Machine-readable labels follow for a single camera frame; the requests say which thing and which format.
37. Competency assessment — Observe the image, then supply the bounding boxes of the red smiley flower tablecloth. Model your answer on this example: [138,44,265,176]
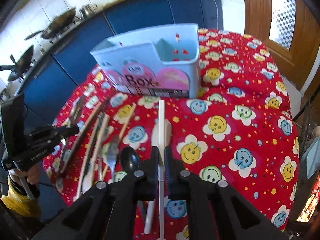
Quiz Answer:
[43,29,299,232]

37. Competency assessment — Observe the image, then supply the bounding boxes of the black wire rack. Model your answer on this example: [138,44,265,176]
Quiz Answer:
[289,88,319,220]

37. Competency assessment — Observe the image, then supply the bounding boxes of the black wok on stove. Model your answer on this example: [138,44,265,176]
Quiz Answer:
[25,7,76,40]

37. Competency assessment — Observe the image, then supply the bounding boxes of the person's left hand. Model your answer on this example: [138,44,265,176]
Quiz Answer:
[9,164,40,185]

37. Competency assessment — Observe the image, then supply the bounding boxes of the steel paring knife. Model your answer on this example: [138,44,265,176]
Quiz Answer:
[57,95,85,174]

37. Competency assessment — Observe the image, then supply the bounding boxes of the white plastic spoon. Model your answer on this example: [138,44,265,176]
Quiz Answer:
[151,119,171,239]

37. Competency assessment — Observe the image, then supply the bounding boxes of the wooden door with glass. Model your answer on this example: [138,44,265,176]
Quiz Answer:
[244,0,319,92]

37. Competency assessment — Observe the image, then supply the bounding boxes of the white plastic chopstick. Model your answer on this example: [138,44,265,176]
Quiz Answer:
[158,100,165,240]

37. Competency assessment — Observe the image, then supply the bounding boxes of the light blue utensil holder box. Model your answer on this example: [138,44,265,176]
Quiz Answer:
[90,23,201,99]

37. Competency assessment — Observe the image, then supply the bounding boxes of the light wooden chopstick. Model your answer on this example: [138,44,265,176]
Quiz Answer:
[102,103,136,180]

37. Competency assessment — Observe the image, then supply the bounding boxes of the steel fork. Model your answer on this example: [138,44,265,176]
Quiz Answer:
[106,134,120,182]
[73,112,105,201]

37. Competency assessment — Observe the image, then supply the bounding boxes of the steel kettle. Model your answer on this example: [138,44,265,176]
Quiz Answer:
[79,4,98,19]

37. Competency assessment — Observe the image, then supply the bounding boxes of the cream white chopstick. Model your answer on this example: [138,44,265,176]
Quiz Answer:
[82,114,110,193]

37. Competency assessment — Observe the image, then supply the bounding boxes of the blue kitchen cabinets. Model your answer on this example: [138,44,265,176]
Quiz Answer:
[18,0,223,126]

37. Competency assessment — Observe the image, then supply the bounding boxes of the black spoon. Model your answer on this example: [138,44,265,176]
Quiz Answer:
[120,146,141,173]

